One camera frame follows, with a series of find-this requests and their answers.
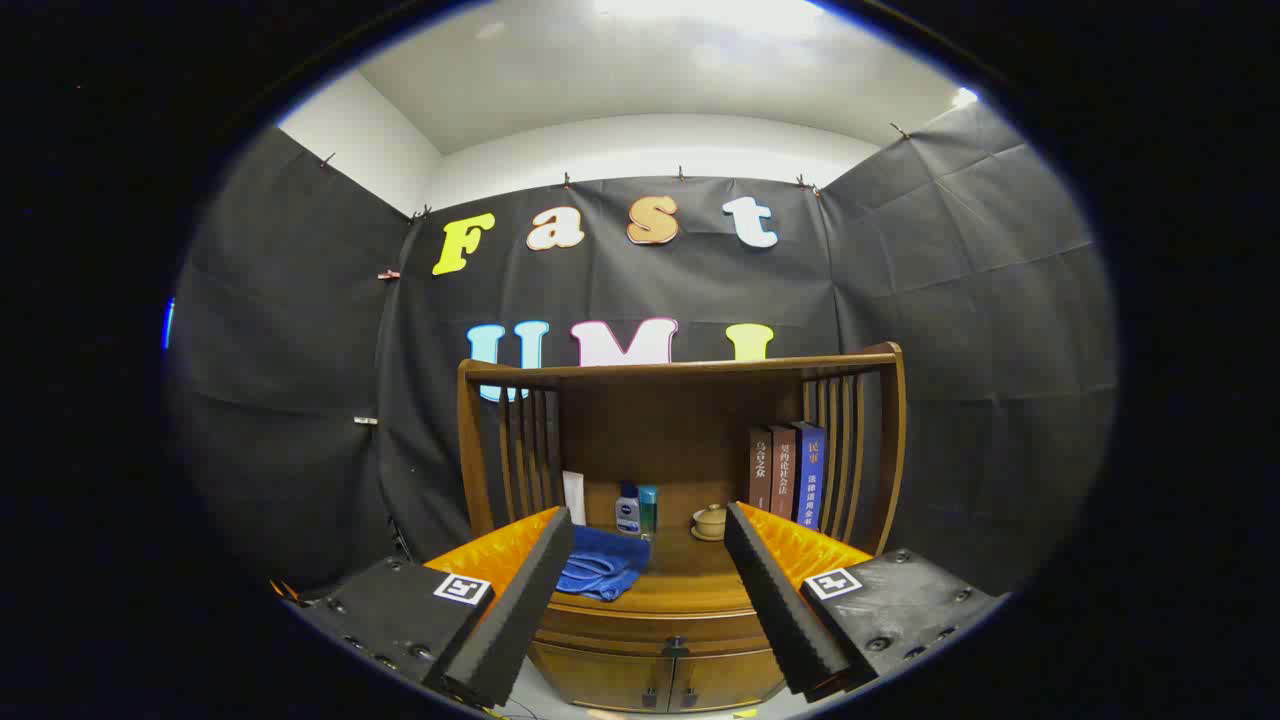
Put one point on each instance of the wooden cabinet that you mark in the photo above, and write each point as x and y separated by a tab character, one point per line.
650	420

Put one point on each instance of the blue book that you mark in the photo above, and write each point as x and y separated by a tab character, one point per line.
810	480

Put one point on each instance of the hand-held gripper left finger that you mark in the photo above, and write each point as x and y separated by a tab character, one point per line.
520	620

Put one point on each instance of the yellow lidded tea bowl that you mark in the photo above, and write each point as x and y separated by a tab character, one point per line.
711	522

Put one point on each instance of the reddish brown book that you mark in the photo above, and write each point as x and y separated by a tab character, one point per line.
785	475

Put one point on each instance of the blue towel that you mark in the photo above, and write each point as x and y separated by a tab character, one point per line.
605	560

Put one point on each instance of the wooden countertop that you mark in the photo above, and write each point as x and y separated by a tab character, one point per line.
690	575

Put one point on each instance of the dark brown book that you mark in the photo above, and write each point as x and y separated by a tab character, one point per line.
760	470

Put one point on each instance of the teal glass bottle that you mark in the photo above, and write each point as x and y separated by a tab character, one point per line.
648	510

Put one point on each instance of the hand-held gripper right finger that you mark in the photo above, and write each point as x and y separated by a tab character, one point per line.
785	610

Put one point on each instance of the white blue lotion bottle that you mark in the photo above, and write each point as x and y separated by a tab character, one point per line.
627	515

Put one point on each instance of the wooden drawer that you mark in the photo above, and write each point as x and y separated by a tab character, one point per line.
620	625

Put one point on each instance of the white tube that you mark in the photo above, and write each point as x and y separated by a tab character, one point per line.
574	495

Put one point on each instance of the wooden cabinet door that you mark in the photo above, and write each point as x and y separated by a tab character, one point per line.
600	680
725	680

